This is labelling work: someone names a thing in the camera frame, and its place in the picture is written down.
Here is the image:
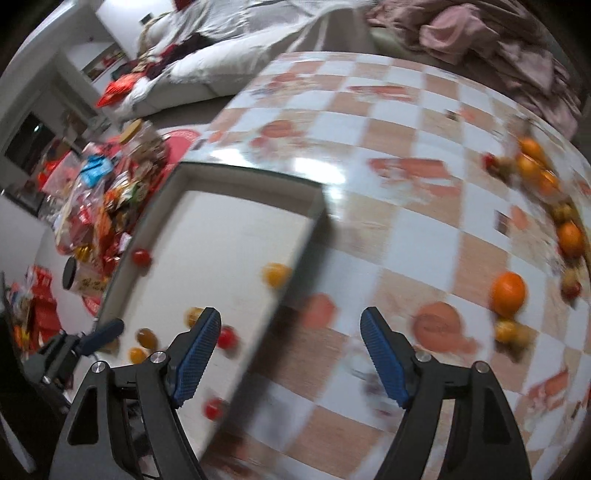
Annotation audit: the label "white rectangular tray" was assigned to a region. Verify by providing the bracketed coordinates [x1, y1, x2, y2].
[95, 161, 329, 462]

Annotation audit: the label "large orange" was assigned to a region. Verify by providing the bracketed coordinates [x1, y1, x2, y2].
[515, 156, 541, 182]

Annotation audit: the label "red carton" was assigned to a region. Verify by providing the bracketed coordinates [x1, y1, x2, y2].
[21, 265, 63, 347]

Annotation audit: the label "red round mat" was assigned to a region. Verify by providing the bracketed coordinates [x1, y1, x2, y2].
[157, 129, 202, 169]

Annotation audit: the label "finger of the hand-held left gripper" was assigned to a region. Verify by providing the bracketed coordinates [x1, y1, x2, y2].
[76, 318, 125, 358]

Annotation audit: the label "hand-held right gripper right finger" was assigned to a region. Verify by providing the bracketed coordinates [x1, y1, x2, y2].
[360, 307, 532, 480]

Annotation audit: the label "pile of snack packets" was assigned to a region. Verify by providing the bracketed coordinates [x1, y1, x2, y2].
[39, 138, 174, 278]

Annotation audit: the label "jar with wooden lid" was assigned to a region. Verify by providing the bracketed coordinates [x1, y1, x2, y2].
[119, 119, 168, 162]

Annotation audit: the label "dark red clothes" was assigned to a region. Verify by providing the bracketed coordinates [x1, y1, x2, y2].
[139, 28, 218, 79]

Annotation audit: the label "pale green sofa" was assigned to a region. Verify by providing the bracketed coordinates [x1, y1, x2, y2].
[369, 25, 448, 63]

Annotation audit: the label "white quilt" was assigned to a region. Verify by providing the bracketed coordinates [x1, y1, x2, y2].
[124, 0, 370, 118]

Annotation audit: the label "pink blanket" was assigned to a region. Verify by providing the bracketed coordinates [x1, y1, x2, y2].
[365, 0, 583, 137]

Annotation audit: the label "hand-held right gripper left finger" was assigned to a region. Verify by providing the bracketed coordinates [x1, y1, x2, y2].
[48, 307, 221, 480]

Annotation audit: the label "black television screen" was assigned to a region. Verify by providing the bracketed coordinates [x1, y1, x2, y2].
[4, 111, 57, 171]

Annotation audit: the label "red plastic bag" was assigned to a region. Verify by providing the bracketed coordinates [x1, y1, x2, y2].
[96, 74, 148, 109]

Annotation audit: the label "jar with black lid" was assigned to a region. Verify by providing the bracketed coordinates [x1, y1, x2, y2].
[62, 257, 112, 297]

